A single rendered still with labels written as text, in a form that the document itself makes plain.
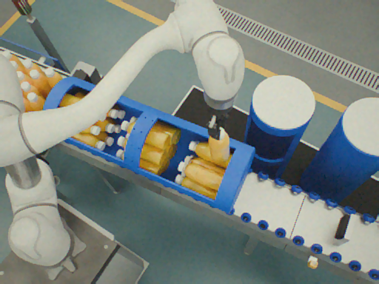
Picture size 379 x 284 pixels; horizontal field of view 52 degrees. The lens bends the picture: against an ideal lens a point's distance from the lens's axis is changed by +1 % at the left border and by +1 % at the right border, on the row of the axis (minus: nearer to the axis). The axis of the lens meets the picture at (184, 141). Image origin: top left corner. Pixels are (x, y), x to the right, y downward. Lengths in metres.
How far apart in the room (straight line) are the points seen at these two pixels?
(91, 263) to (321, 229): 0.95
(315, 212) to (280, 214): 0.15
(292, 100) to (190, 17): 0.95
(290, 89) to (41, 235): 1.21
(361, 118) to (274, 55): 1.52
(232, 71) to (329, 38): 2.58
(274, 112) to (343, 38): 1.77
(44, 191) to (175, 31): 0.80
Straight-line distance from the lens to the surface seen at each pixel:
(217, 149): 1.29
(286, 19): 3.46
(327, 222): 1.75
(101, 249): 1.60
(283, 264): 2.63
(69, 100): 1.71
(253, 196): 1.72
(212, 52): 0.85
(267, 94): 1.80
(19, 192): 1.48
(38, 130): 0.91
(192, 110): 2.76
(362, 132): 1.81
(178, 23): 0.96
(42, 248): 1.44
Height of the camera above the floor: 2.58
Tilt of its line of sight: 66 degrees down
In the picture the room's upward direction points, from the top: 10 degrees counter-clockwise
